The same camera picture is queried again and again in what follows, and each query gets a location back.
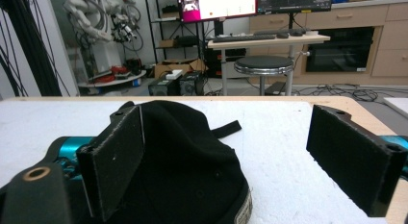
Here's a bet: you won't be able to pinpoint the black cables on floor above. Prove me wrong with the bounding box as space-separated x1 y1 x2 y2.
294 83 408 103

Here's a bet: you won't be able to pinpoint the round black stool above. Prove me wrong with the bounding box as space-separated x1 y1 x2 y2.
233 55 294 97

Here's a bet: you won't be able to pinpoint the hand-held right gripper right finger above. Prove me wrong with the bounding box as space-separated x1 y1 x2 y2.
306 104 408 218

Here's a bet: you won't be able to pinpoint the black built-in oven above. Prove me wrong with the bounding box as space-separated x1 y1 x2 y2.
305 26 375 73

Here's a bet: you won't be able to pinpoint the monitor with dark screen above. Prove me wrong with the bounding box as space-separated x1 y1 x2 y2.
257 0 334 15

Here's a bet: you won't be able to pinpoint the wooden cabinet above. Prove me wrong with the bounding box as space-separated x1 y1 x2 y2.
248 2 408 87

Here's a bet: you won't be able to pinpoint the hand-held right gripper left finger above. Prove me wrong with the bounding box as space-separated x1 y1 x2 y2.
76 101 146 222

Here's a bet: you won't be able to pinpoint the black computer case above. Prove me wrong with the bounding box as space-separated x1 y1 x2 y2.
147 70 205 97

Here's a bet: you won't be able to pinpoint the monitor with white pink screen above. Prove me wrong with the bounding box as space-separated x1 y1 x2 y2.
176 0 259 24

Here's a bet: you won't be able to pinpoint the open cardboard box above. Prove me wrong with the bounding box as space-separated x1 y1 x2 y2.
153 58 206 80

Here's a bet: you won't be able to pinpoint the round white platform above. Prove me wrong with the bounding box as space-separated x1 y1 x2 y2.
77 69 147 88

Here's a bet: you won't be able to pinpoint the black baseball cap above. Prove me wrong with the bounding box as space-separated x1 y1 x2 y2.
105 100 254 224

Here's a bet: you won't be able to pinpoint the wooden desk with white legs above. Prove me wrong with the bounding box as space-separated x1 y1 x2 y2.
207 34 331 96

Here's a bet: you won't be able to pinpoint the black keyboard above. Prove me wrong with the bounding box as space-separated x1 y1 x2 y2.
212 34 277 43

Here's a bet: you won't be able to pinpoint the bundle of black cables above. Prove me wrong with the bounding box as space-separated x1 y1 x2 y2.
0 0 71 97

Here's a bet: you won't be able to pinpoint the black metal shelf rack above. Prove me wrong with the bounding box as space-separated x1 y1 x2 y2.
143 0 206 65

